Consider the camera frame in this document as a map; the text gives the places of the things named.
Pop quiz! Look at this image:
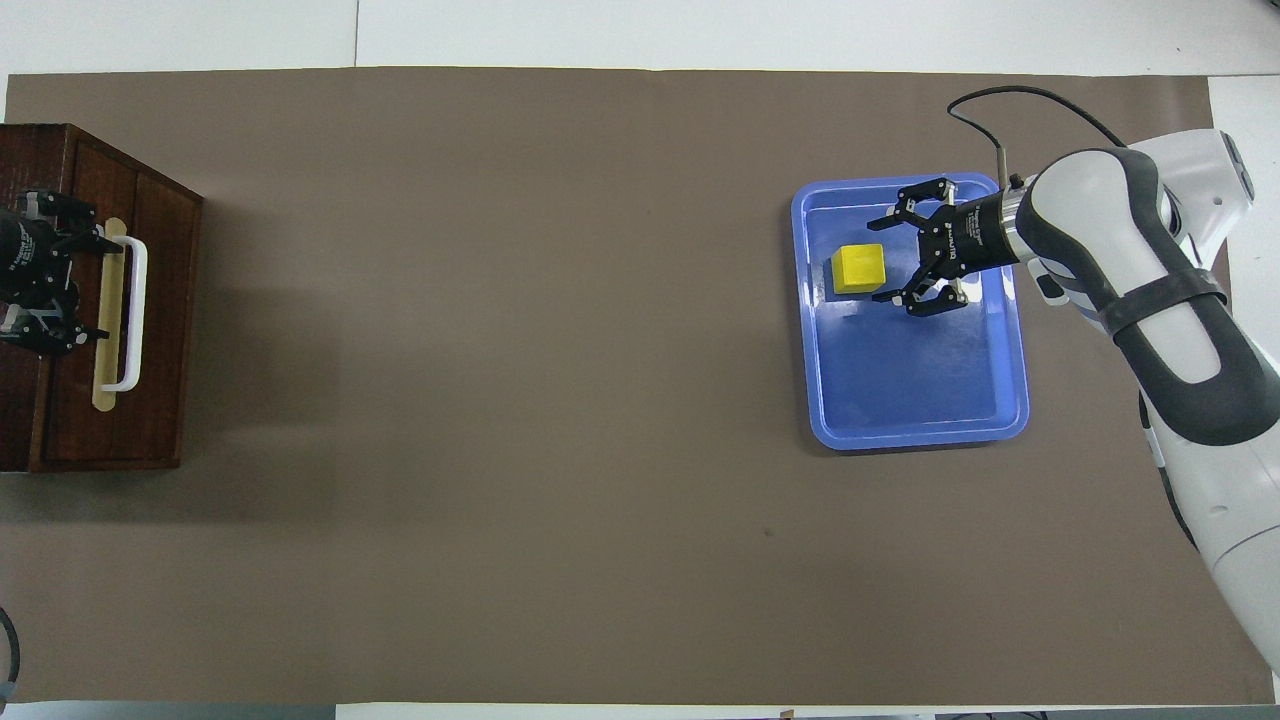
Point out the dark wooden drawer cabinet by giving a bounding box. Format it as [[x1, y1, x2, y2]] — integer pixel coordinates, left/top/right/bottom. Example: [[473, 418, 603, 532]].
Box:
[[0, 123, 204, 473]]

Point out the dark wooden drawer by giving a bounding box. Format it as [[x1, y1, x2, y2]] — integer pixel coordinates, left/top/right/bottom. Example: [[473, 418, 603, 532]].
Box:
[[45, 140, 201, 466]]

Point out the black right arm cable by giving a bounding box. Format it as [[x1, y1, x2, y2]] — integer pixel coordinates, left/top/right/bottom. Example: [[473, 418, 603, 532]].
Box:
[[947, 87, 1131, 191]]

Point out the white drawer handle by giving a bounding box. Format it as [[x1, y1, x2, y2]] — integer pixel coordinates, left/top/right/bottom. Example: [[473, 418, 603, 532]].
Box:
[[100, 235, 149, 393]]

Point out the yellow cube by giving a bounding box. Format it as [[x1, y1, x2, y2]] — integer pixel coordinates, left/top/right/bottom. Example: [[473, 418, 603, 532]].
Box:
[[831, 243, 887, 296]]

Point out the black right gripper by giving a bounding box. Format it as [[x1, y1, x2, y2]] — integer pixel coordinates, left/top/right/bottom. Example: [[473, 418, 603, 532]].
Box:
[[867, 178, 1021, 318]]

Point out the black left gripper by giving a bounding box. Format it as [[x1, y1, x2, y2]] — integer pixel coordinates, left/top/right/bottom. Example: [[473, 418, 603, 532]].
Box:
[[0, 192, 123, 356]]

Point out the brown table mat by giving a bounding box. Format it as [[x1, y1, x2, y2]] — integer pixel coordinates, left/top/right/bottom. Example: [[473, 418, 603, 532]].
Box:
[[0, 67, 1280, 706]]

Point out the black cable loop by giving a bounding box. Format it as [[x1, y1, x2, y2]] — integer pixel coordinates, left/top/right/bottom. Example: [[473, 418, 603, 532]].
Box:
[[0, 608, 21, 701]]

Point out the blue plastic tray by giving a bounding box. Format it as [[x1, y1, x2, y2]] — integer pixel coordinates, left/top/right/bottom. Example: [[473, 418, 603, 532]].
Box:
[[790, 173, 1031, 451]]

